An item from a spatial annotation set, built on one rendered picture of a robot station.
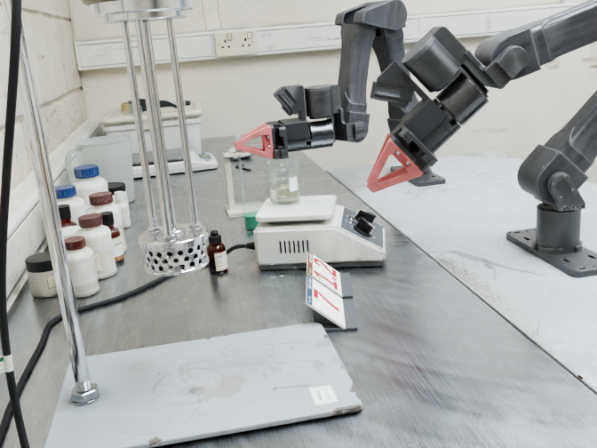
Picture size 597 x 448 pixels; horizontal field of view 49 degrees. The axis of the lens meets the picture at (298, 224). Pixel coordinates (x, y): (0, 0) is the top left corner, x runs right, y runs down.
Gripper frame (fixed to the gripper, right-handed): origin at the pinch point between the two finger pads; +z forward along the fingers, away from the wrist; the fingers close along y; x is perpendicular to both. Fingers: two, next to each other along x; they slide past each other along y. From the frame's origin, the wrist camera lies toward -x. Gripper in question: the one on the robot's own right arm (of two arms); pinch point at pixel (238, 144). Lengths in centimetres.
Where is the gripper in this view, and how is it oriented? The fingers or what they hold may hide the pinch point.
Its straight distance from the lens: 136.0
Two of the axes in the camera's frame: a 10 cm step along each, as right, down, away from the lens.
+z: -9.7, 1.5, -1.8
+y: 2.1, 2.7, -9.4
